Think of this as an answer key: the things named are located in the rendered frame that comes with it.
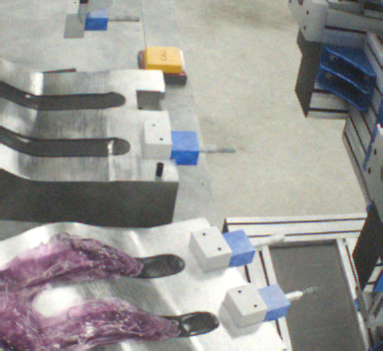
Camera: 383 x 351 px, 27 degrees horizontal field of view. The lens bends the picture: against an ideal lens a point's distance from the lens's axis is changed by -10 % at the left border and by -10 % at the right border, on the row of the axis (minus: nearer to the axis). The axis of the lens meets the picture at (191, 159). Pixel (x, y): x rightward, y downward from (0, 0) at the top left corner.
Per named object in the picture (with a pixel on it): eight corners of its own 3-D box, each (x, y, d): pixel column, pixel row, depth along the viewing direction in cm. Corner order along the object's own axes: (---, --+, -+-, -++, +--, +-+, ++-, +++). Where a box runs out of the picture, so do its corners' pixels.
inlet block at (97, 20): (136, 24, 143) (140, -1, 139) (138, 38, 139) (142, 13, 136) (64, 24, 140) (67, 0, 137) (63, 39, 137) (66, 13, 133)
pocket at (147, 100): (162, 110, 133) (165, 90, 131) (165, 131, 129) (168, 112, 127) (133, 109, 132) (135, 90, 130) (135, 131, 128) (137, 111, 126)
